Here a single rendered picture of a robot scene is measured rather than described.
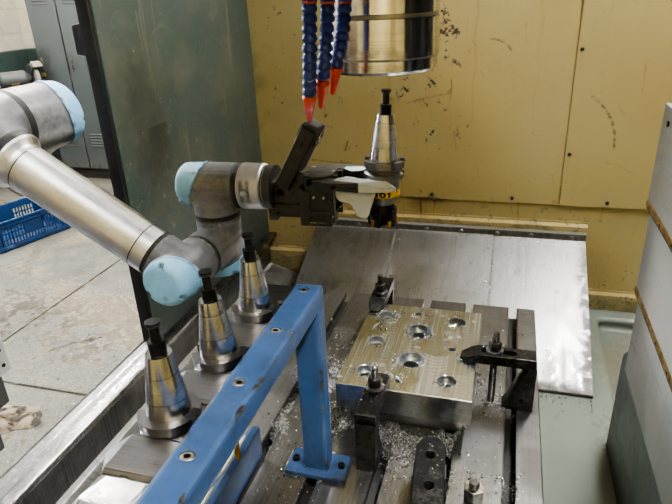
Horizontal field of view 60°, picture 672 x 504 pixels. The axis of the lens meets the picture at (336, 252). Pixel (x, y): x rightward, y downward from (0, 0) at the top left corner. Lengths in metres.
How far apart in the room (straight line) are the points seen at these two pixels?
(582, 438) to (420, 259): 0.73
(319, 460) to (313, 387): 0.14
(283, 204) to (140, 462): 0.49
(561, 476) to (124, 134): 1.22
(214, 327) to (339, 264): 1.29
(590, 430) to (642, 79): 0.97
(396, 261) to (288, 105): 0.63
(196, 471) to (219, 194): 0.52
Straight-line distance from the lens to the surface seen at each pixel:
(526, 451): 1.06
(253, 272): 0.76
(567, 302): 1.84
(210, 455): 0.57
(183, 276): 0.88
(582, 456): 1.51
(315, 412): 0.92
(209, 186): 0.96
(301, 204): 0.91
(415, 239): 1.98
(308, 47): 0.68
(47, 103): 1.13
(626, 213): 2.00
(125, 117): 1.42
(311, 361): 0.86
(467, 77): 1.87
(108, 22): 1.40
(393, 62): 0.79
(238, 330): 0.76
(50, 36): 6.21
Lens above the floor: 1.60
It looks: 24 degrees down
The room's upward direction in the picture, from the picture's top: 3 degrees counter-clockwise
